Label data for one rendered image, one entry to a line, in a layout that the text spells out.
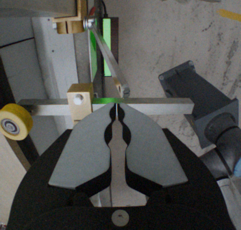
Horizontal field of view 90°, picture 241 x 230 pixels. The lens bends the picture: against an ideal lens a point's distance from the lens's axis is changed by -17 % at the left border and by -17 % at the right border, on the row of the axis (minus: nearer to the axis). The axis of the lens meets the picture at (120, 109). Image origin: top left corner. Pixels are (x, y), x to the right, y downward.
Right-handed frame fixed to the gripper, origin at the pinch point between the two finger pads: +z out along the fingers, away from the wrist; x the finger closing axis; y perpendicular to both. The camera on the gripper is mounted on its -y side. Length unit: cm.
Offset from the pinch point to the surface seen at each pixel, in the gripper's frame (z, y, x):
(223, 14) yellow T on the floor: 101, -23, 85
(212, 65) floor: 101, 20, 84
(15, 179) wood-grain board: 11, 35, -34
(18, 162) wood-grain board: 11.2, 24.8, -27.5
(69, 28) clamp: 13.8, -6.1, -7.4
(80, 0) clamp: 13.8, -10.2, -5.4
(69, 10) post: 9.8, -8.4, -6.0
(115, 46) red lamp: 30.8, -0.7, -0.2
